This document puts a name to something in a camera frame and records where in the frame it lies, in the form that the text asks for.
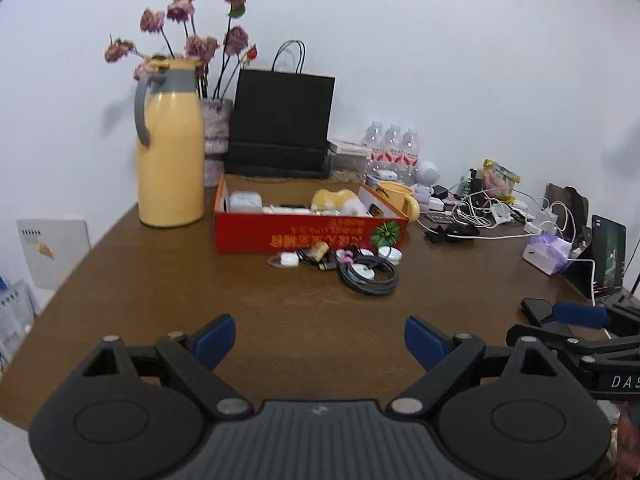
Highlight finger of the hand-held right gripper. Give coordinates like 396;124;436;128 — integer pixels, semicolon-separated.
554;302;640;337
507;325;640;368

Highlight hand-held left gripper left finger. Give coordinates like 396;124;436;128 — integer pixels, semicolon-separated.
72;314;253;420

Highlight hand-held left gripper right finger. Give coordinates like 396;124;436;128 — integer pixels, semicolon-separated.
389;316;576;417

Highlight black cable coil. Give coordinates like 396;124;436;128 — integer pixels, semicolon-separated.
339;255;399;297

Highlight red cardboard box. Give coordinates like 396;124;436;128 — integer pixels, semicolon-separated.
214;174;411;256

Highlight small black adapter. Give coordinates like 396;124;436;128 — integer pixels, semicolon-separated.
300;247;342;272

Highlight white tissue pack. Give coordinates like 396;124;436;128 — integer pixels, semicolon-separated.
227;191;263;212

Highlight yellow plush toy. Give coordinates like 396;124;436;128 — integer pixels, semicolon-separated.
311;188;369;216

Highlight black tablet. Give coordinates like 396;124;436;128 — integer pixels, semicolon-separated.
565;215;628;301

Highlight purple tissue pack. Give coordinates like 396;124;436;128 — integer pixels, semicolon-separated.
522;232;572;277

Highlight white power strip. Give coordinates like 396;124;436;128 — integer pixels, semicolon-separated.
525;210;561;236

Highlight yellow mug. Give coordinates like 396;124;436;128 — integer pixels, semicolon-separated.
376;181;421;221

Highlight yellow green snack packet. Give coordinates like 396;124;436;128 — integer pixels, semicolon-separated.
481;159;521;196

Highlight white round robot toy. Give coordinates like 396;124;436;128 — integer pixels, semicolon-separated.
416;161;442;187

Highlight yellow thermos jug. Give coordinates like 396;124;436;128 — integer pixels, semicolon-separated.
134;58;207;228

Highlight white panel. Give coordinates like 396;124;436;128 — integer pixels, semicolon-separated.
16;218;92;291

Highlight clear water bottle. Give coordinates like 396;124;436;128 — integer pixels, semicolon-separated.
362;121;386;173
382;123;403;176
400;128;421;181

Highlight clear plastic container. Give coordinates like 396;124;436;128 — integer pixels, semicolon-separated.
327;152;368;183

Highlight blue white bags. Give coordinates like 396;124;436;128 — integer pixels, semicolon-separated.
0;275;36;371

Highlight flat white box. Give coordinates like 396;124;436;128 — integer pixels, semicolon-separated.
327;138;373;156

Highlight purple white vase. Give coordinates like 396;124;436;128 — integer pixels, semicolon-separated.
200;97;234;188

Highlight black paper bag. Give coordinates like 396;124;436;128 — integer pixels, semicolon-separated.
223;40;337;180

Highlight white charging cable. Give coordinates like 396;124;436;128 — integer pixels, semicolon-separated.
570;258;598;306

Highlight black cloth strap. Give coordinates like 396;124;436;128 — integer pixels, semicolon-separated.
424;223;481;245

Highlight tangled white cables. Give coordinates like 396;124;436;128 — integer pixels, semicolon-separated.
452;190;566;241

